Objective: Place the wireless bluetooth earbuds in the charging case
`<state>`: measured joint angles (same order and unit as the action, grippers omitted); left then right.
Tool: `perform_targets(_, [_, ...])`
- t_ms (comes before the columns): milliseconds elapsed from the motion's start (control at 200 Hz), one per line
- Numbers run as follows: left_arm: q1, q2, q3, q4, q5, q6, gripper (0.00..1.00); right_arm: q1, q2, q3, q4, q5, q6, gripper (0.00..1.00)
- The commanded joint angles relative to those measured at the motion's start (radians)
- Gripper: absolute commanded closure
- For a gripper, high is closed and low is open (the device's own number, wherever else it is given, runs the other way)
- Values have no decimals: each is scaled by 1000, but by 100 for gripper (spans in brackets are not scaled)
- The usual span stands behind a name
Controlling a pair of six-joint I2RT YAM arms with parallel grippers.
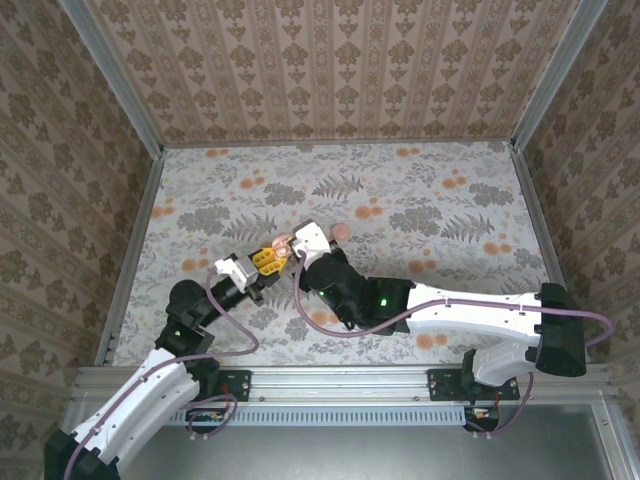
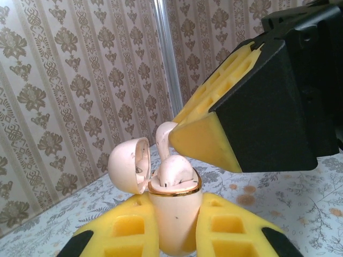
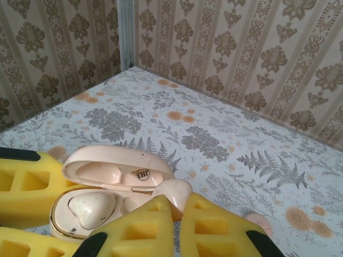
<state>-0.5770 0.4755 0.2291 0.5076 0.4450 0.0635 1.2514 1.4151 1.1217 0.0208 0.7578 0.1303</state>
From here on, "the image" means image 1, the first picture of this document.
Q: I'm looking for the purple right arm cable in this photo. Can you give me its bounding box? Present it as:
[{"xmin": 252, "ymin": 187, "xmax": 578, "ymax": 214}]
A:
[{"xmin": 293, "ymin": 249, "xmax": 615, "ymax": 441}]

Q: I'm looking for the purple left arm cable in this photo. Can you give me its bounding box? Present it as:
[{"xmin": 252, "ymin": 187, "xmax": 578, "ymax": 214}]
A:
[{"xmin": 62, "ymin": 267, "xmax": 261, "ymax": 480}]

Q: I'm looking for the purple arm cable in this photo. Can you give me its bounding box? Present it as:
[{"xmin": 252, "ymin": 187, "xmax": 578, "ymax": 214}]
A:
[
  {"xmin": 293, "ymin": 249, "xmax": 615, "ymax": 441},
  {"xmin": 62, "ymin": 267, "xmax": 261, "ymax": 480}
]

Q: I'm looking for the small wired connector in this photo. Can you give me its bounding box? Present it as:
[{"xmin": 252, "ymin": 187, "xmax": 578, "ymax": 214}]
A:
[
  {"xmin": 464, "ymin": 405, "xmax": 501, "ymax": 432},
  {"xmin": 185, "ymin": 407, "xmax": 226, "ymax": 436}
]

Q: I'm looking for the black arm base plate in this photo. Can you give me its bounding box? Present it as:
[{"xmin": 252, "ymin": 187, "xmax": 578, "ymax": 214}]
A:
[
  {"xmin": 427, "ymin": 368, "xmax": 521, "ymax": 402},
  {"xmin": 163, "ymin": 368, "xmax": 252, "ymax": 403}
]

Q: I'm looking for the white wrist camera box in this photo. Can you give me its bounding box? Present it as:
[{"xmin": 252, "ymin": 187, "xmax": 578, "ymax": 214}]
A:
[
  {"xmin": 214, "ymin": 254, "xmax": 256, "ymax": 292},
  {"xmin": 291, "ymin": 219, "xmax": 334, "ymax": 261}
]

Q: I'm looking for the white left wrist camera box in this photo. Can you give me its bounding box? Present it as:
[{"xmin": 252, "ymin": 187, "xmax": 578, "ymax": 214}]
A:
[{"xmin": 214, "ymin": 254, "xmax": 256, "ymax": 292}]

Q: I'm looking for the steel sheet panel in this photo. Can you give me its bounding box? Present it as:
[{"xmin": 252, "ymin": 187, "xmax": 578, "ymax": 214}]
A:
[{"xmin": 119, "ymin": 424, "xmax": 619, "ymax": 480}]

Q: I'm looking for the grey slotted cable duct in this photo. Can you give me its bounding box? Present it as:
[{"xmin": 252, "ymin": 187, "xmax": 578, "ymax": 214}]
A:
[{"xmin": 169, "ymin": 405, "xmax": 469, "ymax": 427}]

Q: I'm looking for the aluminium extrusion beam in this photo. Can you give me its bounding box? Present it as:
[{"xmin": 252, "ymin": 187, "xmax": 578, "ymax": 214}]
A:
[{"xmin": 74, "ymin": 365, "xmax": 612, "ymax": 404}]

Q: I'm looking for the aluminium corner post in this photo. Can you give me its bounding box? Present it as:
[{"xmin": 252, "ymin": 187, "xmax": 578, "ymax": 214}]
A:
[
  {"xmin": 509, "ymin": 0, "xmax": 610, "ymax": 154},
  {"xmin": 55, "ymin": 0, "xmax": 167, "ymax": 159}
]

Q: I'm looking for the thin aluminium back rail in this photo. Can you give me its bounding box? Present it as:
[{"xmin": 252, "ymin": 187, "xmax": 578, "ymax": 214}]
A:
[{"xmin": 162, "ymin": 140, "xmax": 514, "ymax": 149}]

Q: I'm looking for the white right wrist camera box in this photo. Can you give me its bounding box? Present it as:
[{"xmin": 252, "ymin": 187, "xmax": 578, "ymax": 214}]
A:
[{"xmin": 291, "ymin": 219, "xmax": 334, "ymax": 261}]

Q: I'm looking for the aluminium side rail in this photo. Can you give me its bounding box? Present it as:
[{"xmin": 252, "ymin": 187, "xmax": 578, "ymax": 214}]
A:
[
  {"xmin": 509, "ymin": 144, "xmax": 592, "ymax": 364},
  {"xmin": 93, "ymin": 147, "xmax": 166, "ymax": 366}
]

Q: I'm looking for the pink earbud charging case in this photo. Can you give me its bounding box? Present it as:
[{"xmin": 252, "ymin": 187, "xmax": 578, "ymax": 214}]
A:
[{"xmin": 271, "ymin": 233, "xmax": 297, "ymax": 257}]

